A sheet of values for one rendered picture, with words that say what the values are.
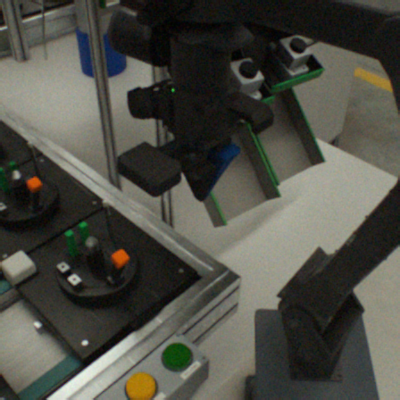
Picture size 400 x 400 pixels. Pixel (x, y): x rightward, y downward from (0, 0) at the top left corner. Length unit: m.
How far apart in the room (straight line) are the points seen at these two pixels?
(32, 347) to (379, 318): 0.62
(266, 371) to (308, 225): 0.53
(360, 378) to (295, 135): 0.55
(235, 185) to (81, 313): 0.36
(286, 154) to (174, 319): 0.42
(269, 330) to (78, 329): 0.30
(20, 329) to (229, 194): 0.43
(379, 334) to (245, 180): 0.37
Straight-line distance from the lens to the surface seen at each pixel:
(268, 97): 0.81
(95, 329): 0.77
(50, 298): 0.82
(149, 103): 0.51
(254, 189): 0.91
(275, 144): 0.98
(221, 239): 1.02
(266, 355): 0.63
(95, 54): 0.91
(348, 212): 1.14
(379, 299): 0.98
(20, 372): 0.82
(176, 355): 0.73
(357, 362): 0.65
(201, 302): 0.79
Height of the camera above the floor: 1.60
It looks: 41 degrees down
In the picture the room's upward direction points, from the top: straight up
